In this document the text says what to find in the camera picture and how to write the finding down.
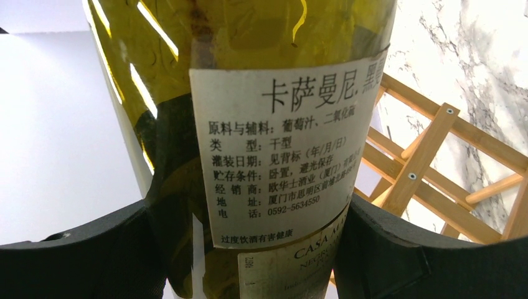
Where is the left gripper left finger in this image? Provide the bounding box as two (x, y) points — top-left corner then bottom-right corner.
(1, 201), (166, 298)

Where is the wooden lattice wine rack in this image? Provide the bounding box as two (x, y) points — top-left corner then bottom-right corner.
(354, 75), (527, 245)

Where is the green wine bottle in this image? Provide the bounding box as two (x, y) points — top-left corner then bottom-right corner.
(83, 1), (397, 298)

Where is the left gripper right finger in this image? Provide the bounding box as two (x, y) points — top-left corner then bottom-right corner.
(334, 195), (527, 298)

